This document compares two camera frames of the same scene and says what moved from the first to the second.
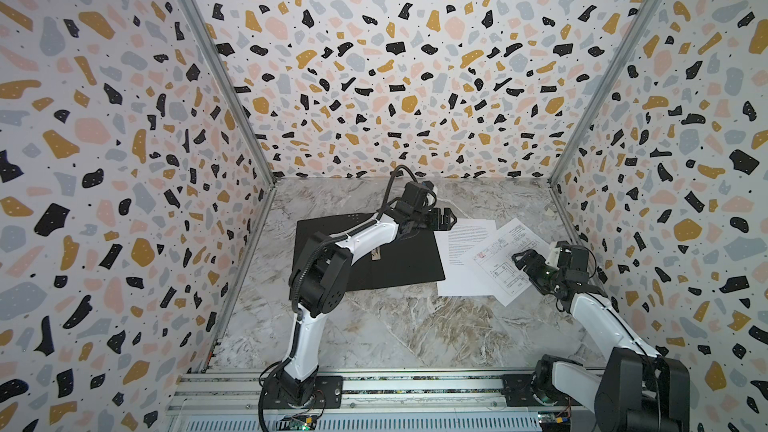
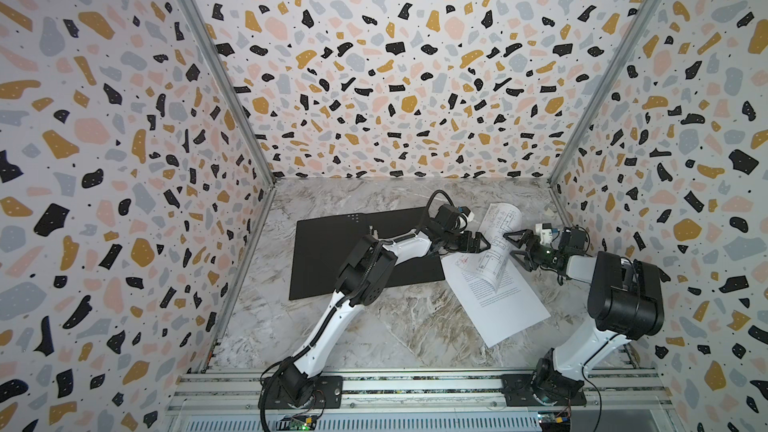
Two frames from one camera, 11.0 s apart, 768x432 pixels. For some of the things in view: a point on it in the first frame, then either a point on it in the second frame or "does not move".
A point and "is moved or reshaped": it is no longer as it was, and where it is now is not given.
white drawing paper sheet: (491, 254) is moved or reshaped
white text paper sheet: (453, 246) is moved or reshaped
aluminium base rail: (386, 402) does not move
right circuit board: (550, 422) does not move
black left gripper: (444, 225) → (472, 248)
